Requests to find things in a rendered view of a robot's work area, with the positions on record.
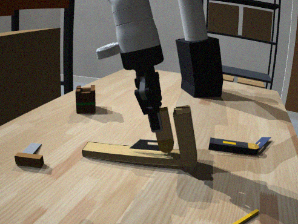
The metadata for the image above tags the l-shaped wooden frame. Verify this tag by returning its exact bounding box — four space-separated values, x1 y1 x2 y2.
82 105 197 167

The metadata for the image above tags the yellow pencil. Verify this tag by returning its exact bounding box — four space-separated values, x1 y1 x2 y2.
233 209 259 224

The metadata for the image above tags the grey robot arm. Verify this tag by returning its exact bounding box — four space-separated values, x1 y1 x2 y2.
96 0 208 59

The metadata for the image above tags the black sliding bevel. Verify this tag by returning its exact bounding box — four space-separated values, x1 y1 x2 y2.
208 137 271 156

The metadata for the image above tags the try square with wooden stock and grey blade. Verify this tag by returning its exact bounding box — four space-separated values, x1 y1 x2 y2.
15 143 44 168

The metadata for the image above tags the brown wooden block with green stripe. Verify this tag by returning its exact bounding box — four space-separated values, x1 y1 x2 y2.
76 85 96 113

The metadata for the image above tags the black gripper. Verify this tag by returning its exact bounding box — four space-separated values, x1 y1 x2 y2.
121 45 164 133

